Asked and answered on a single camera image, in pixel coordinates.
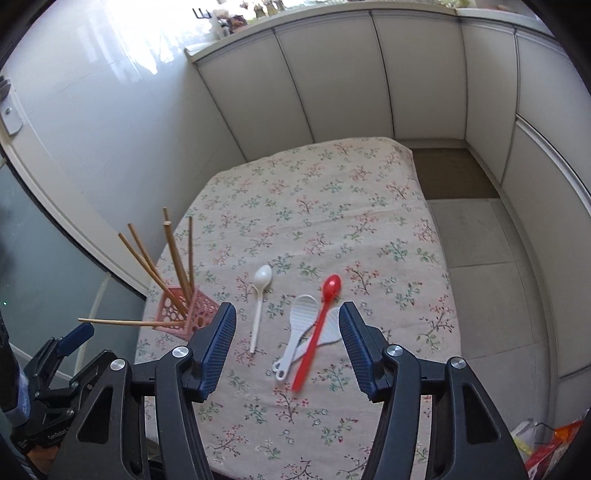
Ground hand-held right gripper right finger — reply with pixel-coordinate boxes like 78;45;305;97
338;301;529;480

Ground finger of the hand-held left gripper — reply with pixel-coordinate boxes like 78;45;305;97
23;323;95;393

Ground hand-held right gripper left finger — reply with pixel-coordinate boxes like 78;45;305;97
60;302;237;480

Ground white rice paddle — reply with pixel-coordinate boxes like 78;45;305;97
274;294;320;381
270;308;345;372

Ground pink perforated plastic basket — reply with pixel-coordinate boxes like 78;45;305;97
154;286;220;337

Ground single wooden chopstick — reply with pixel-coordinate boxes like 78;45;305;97
78;318;188;328

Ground red plastic spoon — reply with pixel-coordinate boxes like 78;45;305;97
292;274;343;393

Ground white plastic spoon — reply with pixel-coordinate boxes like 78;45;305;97
249;264;274;355

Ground bundle of wooden chopsticks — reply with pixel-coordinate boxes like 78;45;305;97
117;208;195;319

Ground frosted sliding glass door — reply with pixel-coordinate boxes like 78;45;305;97
0;161;148;370

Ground floral tablecloth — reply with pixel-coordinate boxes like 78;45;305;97
134;136;451;480

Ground brown floor mat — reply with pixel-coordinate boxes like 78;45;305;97
411;148;502;200

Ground orange snack bag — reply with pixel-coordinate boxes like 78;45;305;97
524;406;587;480

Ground door latch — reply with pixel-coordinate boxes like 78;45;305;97
0;76;24;137

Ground kitchen countertop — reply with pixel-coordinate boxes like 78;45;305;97
185;0;555;63

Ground small potted plants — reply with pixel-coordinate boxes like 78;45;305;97
240;0;287;17

